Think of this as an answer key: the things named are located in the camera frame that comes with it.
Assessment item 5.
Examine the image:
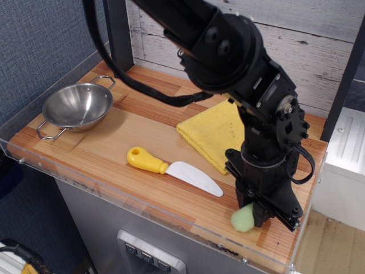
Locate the black braided cable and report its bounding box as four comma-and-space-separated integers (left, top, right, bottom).
82, 0, 214, 108

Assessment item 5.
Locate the yellow handled toy knife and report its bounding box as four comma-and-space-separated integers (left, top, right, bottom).
127, 147, 224, 198

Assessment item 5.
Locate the silver toy fridge cabinet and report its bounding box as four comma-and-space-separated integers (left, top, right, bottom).
56, 180, 260, 273

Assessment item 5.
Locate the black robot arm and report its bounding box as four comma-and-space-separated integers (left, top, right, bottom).
137, 1, 314, 231

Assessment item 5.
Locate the folded yellow cloth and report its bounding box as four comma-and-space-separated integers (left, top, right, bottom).
176, 100, 245, 175

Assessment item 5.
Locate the black right post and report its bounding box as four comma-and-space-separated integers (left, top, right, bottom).
320, 18, 364, 142

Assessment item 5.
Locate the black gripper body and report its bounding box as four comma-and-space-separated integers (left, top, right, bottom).
225, 148, 303, 232

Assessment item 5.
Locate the steel bowl with handles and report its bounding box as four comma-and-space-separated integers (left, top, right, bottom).
36, 75, 116, 140

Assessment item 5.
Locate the black left post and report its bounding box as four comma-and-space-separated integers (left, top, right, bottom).
103, 0, 134, 71

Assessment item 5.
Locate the silver dispenser panel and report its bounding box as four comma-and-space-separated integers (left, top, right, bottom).
117, 229, 187, 273

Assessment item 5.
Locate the yellow object bottom left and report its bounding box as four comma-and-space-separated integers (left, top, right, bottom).
21, 263, 38, 274

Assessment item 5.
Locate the black post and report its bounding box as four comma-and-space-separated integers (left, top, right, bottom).
320, 18, 364, 142
103, 0, 134, 71

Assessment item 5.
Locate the white ribbed appliance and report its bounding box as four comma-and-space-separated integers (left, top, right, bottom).
312, 107, 364, 231

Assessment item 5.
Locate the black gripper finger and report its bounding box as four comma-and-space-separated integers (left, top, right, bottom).
236, 186, 253, 208
253, 199, 275, 228

